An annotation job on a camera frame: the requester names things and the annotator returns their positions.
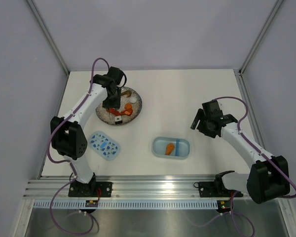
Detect blue lunch box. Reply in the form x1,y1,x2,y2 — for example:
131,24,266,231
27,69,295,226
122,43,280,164
152,137,190,160

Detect orange fried food piece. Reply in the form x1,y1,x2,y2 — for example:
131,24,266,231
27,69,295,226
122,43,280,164
165,143,175,156

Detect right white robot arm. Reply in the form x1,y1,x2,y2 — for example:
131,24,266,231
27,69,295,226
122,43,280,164
191,100,290,204

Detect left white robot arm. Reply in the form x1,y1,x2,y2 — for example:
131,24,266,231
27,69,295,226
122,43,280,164
47,67,127,197

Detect terrazzo pattern lunch box lid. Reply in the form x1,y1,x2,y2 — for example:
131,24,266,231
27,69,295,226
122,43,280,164
88,131,121,161

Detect red sausage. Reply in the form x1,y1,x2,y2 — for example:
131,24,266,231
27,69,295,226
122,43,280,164
108,108,120,116

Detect white round radish slice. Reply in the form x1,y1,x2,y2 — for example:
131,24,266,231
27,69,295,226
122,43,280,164
129,97,137,104

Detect orange carrot pieces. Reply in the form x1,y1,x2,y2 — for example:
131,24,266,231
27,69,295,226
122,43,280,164
120,103,133,116

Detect speckled round plate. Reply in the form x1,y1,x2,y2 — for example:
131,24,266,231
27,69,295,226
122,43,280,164
95,86,143,125

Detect sushi roll piece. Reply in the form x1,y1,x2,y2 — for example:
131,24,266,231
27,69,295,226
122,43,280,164
114,116,123,124

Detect right aluminium frame post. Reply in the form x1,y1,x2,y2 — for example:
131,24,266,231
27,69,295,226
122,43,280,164
238,0,287,75

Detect aluminium frame post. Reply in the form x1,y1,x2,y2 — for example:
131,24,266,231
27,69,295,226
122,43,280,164
238,0,287,75
26,0,72,75

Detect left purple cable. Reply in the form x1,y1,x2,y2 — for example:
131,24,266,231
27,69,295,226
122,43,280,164
46,58,111,234

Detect purple cable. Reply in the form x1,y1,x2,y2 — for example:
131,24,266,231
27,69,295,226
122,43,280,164
187,96,296,236
46,58,111,234

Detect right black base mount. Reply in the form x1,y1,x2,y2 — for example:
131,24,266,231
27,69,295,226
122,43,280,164
193,181,235,198

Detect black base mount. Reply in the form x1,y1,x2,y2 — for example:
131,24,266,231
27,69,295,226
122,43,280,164
68,181,113,198
193,181,235,198

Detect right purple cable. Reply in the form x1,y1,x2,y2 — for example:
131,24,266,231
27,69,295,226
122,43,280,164
187,96,296,236

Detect left aluminium frame post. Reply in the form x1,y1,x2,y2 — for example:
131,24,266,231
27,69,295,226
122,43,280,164
26,0,72,75

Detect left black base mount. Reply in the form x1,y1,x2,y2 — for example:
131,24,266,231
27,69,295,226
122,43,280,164
68,181,113,198

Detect white slotted cable duct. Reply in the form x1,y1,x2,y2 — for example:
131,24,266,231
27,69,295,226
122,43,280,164
33,199,218,210

